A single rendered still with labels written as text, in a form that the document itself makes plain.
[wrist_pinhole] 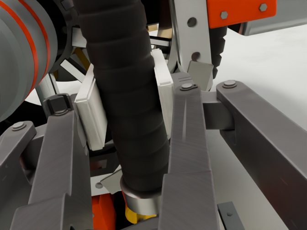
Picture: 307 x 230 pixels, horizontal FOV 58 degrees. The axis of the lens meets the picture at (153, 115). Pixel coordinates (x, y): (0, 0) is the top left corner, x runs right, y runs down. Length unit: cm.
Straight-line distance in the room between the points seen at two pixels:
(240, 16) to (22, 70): 27
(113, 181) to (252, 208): 84
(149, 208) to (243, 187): 113
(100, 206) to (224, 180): 91
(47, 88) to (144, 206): 37
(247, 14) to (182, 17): 8
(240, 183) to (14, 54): 116
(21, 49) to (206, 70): 23
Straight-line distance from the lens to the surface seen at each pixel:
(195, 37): 38
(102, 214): 51
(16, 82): 29
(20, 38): 30
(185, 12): 37
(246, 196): 128
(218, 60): 49
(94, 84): 16
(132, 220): 55
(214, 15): 38
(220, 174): 138
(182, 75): 16
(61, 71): 72
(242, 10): 39
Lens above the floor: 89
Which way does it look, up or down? 27 degrees down
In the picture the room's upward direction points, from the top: 11 degrees counter-clockwise
